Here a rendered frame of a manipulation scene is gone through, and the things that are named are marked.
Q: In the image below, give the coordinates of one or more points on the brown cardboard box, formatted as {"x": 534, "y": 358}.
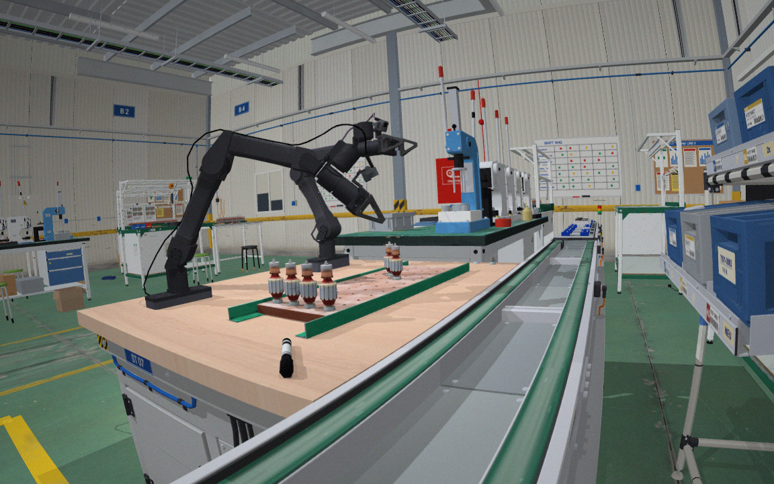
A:
{"x": 69, "y": 299}

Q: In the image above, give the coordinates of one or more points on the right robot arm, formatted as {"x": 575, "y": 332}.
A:
{"x": 216, "y": 164}

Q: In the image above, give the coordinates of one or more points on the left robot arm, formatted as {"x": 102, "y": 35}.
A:
{"x": 329, "y": 225}

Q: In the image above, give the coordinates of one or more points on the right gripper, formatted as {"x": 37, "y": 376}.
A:
{"x": 347, "y": 193}

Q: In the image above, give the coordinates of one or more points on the green and grey conveyor belt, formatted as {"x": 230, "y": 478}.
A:
{"x": 403, "y": 421}

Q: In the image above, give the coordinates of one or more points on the white workbench with pegboard shelf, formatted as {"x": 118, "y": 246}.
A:
{"x": 143, "y": 245}

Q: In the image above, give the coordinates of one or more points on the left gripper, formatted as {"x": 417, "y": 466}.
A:
{"x": 387, "y": 145}

